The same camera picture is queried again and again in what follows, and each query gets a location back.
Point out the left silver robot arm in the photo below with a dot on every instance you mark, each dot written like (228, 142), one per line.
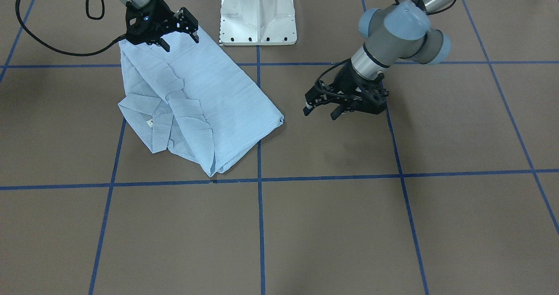
(402, 31)

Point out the white camera stand pillar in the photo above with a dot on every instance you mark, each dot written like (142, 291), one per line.
(257, 23)

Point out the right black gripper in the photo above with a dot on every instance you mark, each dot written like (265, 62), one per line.
(162, 15)

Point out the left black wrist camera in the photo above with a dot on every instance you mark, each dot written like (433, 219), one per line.
(373, 97)

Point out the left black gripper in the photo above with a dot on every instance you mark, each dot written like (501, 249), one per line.
(347, 82)

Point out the light blue button shirt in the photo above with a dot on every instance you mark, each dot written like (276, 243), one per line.
(194, 101)

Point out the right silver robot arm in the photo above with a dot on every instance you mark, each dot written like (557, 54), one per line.
(148, 21)

